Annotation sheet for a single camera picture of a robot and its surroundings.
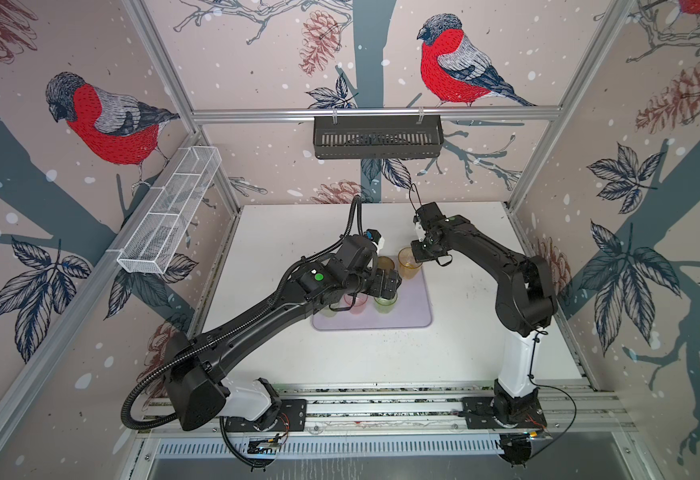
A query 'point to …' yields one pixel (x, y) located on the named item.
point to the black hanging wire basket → (378, 137)
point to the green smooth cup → (385, 306)
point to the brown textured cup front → (384, 262)
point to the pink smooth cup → (360, 300)
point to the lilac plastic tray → (412, 310)
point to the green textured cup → (328, 312)
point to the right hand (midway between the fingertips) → (418, 257)
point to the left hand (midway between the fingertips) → (388, 278)
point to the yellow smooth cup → (409, 268)
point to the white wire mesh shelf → (155, 238)
